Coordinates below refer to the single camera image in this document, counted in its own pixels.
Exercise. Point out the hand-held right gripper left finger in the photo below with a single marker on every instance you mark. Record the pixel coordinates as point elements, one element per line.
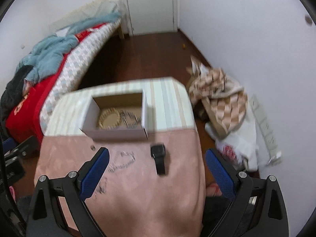
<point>96,170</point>

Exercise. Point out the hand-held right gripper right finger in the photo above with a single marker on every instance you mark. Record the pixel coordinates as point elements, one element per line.
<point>219,172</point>

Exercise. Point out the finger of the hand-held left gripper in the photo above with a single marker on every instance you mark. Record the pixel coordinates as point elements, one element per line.
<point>23,150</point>

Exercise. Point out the white cardboard box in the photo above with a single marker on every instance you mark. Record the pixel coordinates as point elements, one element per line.
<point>116,134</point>

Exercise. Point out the black smartwatch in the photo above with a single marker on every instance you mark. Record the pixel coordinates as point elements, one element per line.
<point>158,151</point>

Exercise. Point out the pink slipper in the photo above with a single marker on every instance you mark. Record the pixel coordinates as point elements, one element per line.
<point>214,190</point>

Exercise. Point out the bed with red blanket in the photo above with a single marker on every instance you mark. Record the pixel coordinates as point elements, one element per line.
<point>29,108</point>

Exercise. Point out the white plastic bag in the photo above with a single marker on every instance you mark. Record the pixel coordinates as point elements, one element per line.
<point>244,138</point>

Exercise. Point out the pink striped tablecloth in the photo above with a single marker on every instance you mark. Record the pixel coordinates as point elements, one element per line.
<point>148,190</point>

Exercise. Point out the black clothing pile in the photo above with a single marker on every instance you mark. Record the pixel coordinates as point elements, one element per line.
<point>12,91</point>

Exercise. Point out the white power strip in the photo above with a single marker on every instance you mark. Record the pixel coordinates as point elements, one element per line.
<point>266,128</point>

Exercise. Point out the brown patterned cloth pile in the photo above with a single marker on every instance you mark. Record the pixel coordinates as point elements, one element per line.
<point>217,91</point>

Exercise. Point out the light blue blanket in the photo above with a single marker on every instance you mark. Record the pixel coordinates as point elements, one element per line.
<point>49,54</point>

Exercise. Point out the checkered bed mattress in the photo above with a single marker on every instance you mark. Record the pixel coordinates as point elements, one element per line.
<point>81,59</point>

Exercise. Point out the cream bedding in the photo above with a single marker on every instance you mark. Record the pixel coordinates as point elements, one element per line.
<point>93,7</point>

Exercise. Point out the white door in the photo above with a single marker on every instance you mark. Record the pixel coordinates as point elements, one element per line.
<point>150,5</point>

